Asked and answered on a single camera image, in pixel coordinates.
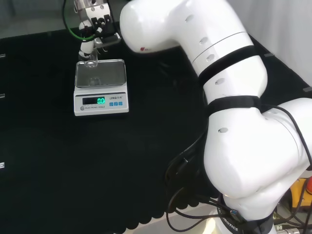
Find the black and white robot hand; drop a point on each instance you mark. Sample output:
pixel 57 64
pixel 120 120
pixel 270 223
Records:
pixel 93 14

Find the clear glass beaker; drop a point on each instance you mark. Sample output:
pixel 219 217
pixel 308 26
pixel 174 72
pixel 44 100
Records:
pixel 92 64

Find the white electronic balance steel pan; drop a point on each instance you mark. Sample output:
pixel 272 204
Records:
pixel 101 83

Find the black cloth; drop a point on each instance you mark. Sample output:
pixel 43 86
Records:
pixel 73 158

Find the yellow stop button box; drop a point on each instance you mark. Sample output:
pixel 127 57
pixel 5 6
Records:
pixel 298 192

